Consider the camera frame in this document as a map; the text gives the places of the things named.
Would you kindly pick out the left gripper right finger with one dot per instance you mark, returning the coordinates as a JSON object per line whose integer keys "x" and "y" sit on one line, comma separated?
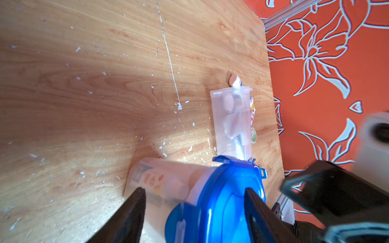
{"x": 263, "y": 225}

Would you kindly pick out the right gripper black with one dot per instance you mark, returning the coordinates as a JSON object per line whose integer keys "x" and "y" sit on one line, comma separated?
{"x": 351, "y": 209}

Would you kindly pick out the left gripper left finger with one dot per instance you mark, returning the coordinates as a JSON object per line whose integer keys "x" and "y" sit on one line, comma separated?
{"x": 126, "y": 225}

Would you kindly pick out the clear cup blue lid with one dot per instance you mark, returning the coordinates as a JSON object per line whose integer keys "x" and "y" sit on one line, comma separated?
{"x": 167, "y": 184}

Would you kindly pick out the clear plastic cup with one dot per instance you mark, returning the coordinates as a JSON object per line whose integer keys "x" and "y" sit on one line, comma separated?
{"x": 232, "y": 122}

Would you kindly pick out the pink item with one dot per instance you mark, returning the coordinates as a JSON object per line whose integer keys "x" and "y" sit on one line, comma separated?
{"x": 235, "y": 81}

